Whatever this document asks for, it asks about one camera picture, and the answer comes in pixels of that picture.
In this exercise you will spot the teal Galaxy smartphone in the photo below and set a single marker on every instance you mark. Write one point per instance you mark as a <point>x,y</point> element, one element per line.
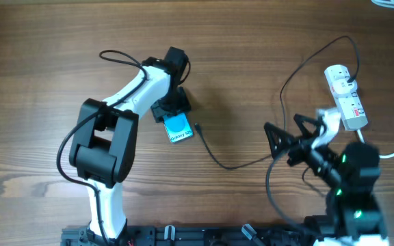
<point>178,128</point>

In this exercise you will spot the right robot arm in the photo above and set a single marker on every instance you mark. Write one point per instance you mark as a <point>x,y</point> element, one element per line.
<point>353,216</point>

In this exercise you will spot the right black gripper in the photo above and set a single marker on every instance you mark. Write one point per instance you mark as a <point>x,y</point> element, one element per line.
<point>288,140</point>

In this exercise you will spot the white power strip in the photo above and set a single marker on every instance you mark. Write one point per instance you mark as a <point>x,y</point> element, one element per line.
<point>352,112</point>

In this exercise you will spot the white charger plug adapter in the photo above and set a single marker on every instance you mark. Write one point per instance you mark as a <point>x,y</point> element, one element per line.
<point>342,87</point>

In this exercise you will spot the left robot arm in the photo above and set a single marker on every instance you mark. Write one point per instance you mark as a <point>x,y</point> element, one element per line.
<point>104,140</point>

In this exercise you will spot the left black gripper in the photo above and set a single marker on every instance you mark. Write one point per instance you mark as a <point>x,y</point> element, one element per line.
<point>183,106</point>

